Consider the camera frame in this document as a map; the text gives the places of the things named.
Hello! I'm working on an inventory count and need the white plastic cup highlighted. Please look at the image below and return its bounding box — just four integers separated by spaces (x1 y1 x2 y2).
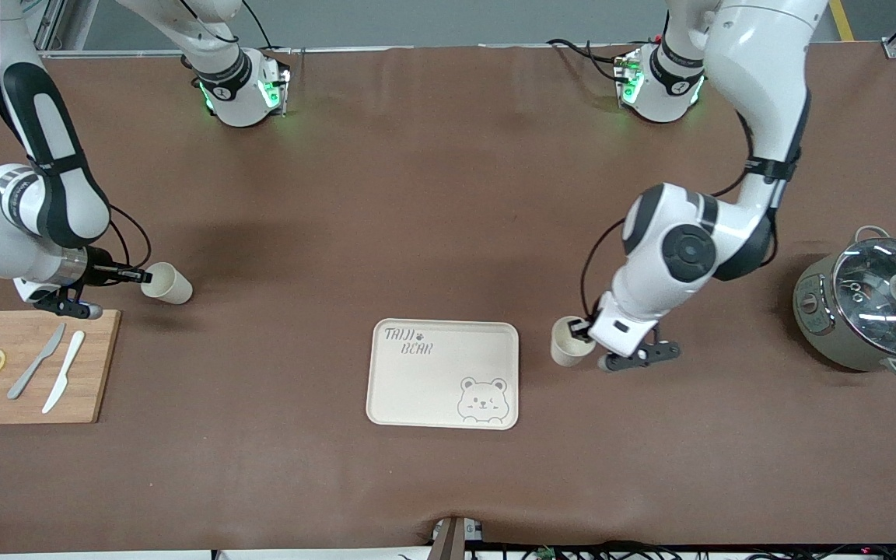
141 262 194 306
551 315 598 368

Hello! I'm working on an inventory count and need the cream bear print tray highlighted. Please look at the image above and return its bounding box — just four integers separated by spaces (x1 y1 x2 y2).
366 318 520 431

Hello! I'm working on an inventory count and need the bamboo cutting board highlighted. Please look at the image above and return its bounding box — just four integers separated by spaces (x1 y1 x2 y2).
0 310 122 425

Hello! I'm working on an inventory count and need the grey plastic knife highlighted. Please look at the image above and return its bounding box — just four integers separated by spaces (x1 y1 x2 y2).
6 323 66 401

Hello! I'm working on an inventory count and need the white plastic knife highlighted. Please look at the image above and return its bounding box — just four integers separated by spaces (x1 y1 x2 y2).
41 331 86 415

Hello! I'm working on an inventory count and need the grey-green electric pot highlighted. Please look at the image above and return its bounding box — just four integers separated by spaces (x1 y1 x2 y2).
793 225 896 381

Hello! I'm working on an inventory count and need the brown table cover sheet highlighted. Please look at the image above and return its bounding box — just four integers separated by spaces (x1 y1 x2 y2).
0 45 896 555

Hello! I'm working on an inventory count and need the glass pot lid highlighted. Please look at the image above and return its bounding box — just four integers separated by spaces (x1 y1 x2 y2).
831 237 896 360

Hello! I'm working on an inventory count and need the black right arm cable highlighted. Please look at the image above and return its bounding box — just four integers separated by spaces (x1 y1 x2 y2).
0 0 152 270

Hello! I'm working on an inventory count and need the grey table edge mount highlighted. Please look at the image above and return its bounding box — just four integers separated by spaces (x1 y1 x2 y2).
430 515 485 560

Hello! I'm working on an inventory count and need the aluminium frame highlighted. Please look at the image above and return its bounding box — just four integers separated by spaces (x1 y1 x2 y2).
24 0 69 55

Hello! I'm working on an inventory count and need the black base cable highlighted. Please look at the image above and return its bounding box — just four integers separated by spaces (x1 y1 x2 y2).
547 37 635 82
241 0 294 60

